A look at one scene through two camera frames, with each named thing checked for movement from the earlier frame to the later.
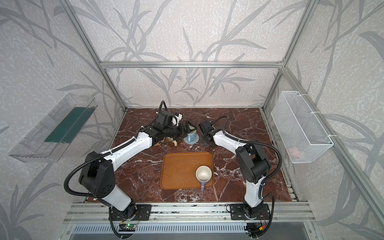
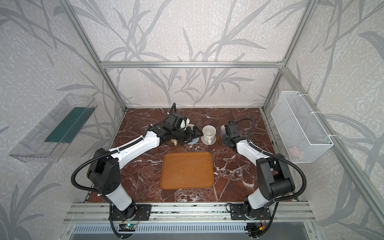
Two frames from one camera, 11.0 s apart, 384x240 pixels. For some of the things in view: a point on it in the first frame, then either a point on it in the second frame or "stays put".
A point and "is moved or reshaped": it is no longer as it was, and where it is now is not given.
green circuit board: (127, 227) stays put
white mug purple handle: (203, 174) is moved or reshaped
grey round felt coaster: (186, 140) stays put
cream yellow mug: (170, 140) stays put
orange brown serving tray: (178, 169) stays put
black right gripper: (205, 137) → (227, 141)
